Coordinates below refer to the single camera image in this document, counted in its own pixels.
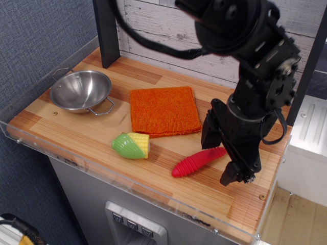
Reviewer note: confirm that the yellow object bottom left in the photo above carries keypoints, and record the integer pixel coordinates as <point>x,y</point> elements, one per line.
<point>30,240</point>

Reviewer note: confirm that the red handled metal spoon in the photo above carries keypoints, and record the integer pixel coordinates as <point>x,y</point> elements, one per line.
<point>196,161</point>

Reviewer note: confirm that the silver dispenser panel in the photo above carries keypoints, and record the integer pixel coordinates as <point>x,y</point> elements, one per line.
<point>128,227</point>

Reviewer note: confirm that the black left post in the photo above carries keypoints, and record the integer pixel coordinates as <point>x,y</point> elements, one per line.
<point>107,32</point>

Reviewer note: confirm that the black right post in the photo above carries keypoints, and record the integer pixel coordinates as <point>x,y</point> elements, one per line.
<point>308,71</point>

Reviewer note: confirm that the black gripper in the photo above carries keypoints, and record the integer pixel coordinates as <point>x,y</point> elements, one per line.
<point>240,135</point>

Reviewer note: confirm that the toy corn cob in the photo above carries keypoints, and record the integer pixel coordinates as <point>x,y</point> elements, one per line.
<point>132,145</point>

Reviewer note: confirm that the orange folded cloth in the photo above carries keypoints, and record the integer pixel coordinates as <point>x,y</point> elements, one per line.
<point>161,112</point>

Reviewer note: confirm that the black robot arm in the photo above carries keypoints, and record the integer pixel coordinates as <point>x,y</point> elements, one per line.
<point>247,31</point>

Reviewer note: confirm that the stainless steel bowl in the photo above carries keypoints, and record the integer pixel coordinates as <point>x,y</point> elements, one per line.
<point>80,91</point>

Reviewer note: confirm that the clear acrylic guard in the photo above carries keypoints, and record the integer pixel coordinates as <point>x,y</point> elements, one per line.
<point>235,212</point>

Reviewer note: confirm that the white toy sink unit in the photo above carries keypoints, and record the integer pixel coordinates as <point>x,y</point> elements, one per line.
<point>303,168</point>

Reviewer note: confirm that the black post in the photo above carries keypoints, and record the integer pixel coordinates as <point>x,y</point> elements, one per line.
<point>107,32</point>
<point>308,71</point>

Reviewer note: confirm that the grey toy fridge cabinet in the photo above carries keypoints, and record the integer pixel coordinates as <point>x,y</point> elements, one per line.
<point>87,195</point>

